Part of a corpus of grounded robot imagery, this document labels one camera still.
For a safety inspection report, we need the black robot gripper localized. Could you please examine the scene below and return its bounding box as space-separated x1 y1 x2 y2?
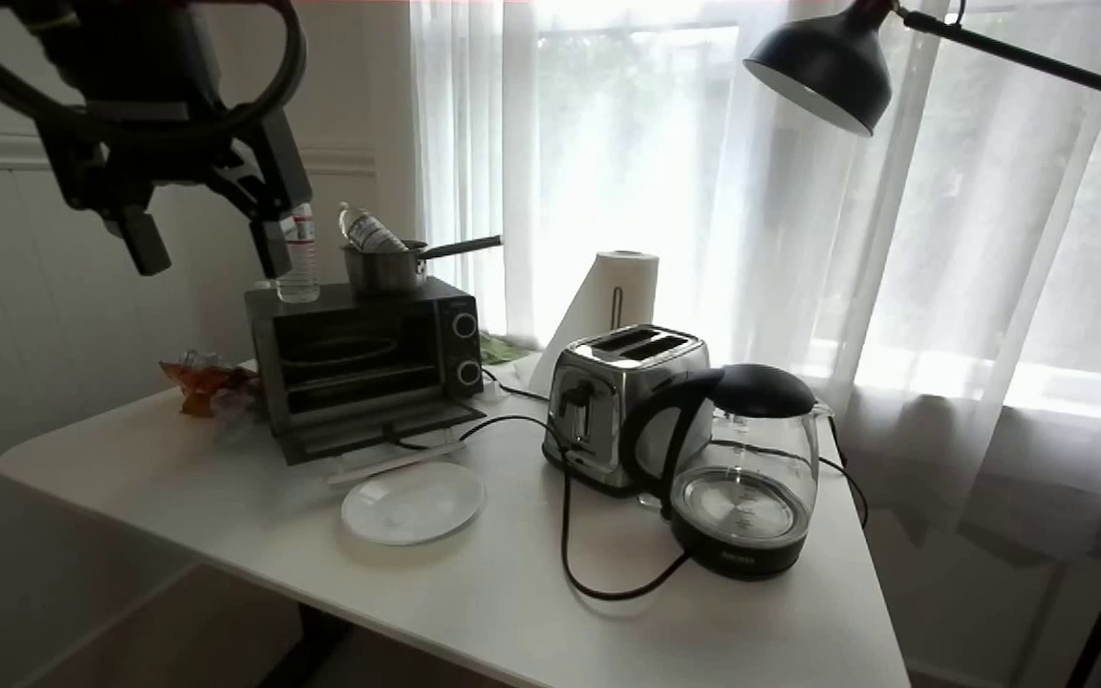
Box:
14 0 310 279

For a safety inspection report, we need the clear water bottle on oven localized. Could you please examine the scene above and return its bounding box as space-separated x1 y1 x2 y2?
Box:
275 203 322 303

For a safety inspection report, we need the small metal saucepan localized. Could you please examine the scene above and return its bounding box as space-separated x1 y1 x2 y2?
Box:
343 236 501 294

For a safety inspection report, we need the black toaster oven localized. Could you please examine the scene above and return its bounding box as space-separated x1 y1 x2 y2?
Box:
245 279 482 466

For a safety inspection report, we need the green item behind oven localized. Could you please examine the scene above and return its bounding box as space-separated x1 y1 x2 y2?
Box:
482 333 534 368

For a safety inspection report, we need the white round plate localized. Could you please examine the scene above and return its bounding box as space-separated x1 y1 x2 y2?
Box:
342 464 487 545

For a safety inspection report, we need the white paper towel roll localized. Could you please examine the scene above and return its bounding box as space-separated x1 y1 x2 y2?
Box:
530 250 659 395

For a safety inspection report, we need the silver two-slot toaster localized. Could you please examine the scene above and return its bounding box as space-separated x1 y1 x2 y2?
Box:
542 325 712 492

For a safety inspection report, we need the black desk lamp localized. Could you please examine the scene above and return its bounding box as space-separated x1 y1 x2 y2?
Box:
744 0 1101 688

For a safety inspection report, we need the white sheer curtain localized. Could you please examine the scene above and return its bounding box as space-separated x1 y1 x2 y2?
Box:
400 0 1101 688

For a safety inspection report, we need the black power cable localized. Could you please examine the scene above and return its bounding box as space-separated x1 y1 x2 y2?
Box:
384 368 872 604

